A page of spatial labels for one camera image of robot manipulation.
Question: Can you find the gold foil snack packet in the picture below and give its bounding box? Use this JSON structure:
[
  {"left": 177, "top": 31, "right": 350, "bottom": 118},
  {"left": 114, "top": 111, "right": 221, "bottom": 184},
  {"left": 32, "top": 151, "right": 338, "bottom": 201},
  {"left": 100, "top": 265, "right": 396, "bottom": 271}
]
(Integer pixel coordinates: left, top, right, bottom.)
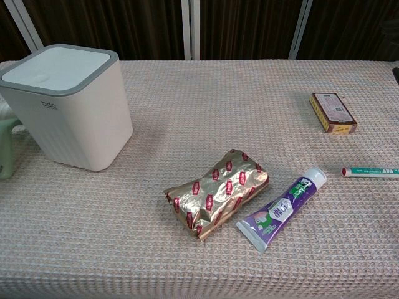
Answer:
[{"left": 163, "top": 148, "right": 270, "bottom": 242}]

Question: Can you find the white metal frame post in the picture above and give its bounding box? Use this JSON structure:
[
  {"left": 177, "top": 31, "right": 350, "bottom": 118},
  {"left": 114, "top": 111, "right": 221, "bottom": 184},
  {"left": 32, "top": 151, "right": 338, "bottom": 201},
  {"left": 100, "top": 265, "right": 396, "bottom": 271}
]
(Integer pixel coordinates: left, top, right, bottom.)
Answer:
[
  {"left": 287, "top": 0, "right": 314, "bottom": 60},
  {"left": 2, "top": 0, "right": 44, "bottom": 52},
  {"left": 181, "top": 0, "right": 201, "bottom": 61}
]

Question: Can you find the green white toothpaste tube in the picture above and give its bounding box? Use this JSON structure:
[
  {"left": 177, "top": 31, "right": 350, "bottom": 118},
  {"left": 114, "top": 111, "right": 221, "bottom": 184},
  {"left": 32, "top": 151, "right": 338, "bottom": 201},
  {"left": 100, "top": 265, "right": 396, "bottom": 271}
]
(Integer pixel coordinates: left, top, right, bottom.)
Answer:
[{"left": 340, "top": 165, "right": 399, "bottom": 179}]

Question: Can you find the brown yellow small box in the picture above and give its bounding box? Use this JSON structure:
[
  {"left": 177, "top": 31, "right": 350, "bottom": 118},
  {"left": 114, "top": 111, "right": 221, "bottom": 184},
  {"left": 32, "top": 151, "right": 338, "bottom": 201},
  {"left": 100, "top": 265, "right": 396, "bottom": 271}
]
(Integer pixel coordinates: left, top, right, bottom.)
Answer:
[{"left": 309, "top": 92, "right": 358, "bottom": 135}]

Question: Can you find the white plastic container lid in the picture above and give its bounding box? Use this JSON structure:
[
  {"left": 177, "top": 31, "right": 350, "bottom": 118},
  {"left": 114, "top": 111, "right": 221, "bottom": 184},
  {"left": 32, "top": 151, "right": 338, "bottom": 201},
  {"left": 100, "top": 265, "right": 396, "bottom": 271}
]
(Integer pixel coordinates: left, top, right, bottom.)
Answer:
[{"left": 1, "top": 46, "right": 111, "bottom": 87}]

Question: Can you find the white trash bin grey lid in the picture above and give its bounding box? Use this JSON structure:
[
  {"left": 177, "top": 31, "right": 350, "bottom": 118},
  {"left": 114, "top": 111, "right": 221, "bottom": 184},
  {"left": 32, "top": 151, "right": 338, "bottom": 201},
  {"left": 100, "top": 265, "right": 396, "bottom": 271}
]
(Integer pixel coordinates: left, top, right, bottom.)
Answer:
[{"left": 0, "top": 44, "right": 134, "bottom": 173}]

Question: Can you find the dark brown curtain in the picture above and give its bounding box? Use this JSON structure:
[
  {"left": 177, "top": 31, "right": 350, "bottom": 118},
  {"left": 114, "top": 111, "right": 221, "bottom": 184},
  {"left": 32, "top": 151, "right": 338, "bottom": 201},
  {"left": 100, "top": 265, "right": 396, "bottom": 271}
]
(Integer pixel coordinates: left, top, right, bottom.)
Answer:
[{"left": 0, "top": 0, "right": 399, "bottom": 62}]

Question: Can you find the beige waffle tablecloth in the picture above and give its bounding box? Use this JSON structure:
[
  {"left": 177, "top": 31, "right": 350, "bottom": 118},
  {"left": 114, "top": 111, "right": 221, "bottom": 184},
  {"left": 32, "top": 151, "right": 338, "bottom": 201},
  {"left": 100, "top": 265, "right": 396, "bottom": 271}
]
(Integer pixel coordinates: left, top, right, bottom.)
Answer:
[{"left": 0, "top": 59, "right": 399, "bottom": 299}]

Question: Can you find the green plastic container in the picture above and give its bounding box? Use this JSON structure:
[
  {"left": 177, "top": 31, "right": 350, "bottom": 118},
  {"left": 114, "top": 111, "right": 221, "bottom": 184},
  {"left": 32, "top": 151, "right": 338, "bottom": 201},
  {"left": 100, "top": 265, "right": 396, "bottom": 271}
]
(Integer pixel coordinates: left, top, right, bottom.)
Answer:
[{"left": 0, "top": 118, "right": 20, "bottom": 181}]

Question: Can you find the purple toothpaste tube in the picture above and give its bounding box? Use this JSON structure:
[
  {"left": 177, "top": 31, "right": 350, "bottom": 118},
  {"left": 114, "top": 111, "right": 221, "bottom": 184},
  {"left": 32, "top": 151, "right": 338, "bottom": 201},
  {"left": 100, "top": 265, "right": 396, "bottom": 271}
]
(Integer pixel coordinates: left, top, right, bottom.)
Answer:
[{"left": 235, "top": 168, "right": 327, "bottom": 254}]

